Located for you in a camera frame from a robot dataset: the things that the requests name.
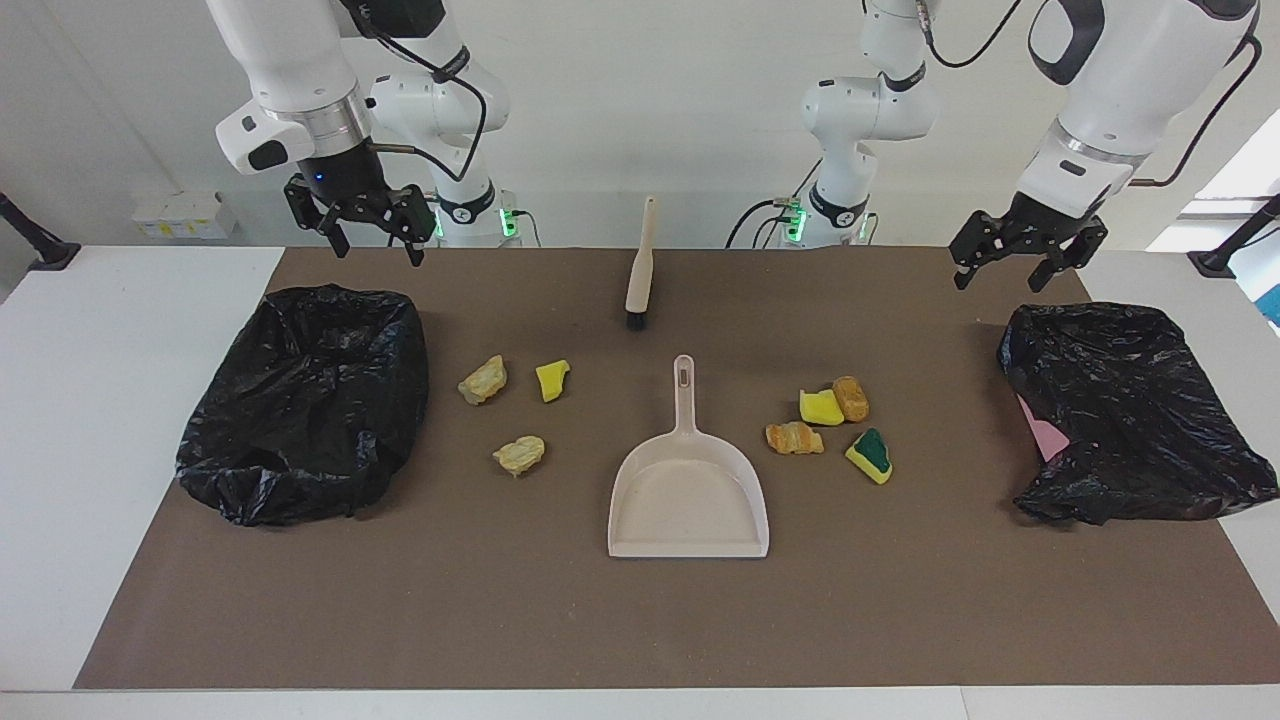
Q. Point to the white wall socket box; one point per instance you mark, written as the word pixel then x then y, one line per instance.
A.
pixel 185 215

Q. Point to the beige brush with black bristles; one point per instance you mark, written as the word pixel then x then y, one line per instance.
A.
pixel 640 280

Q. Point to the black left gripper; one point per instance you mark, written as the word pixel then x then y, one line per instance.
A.
pixel 1050 225

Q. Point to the blue object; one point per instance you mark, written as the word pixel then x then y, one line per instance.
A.
pixel 1272 305

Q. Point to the green and yellow sponge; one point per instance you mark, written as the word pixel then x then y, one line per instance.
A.
pixel 870 455

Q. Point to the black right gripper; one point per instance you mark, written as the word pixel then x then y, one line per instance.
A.
pixel 345 180

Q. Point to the beige plastic dustpan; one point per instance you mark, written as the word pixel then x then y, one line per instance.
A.
pixel 690 500

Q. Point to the pink bin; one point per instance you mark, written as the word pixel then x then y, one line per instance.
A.
pixel 1045 437

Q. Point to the black trash bag over pink bin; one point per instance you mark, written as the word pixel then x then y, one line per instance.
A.
pixel 1130 400

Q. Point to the pale beige sponge scrap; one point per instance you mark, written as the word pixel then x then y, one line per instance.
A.
pixel 484 381
pixel 520 455

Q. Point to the yellow sponge piece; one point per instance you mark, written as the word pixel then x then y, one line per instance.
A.
pixel 818 408

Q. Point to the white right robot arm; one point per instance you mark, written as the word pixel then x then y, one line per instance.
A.
pixel 290 60

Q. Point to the orange sponge piece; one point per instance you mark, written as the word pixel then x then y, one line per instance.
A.
pixel 793 438

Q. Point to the brown table mat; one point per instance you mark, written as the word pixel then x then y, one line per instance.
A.
pixel 600 620

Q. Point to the small yellow sponge scrap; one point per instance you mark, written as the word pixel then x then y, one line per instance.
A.
pixel 552 381

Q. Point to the brown sponge piece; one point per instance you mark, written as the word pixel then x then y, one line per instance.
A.
pixel 853 398

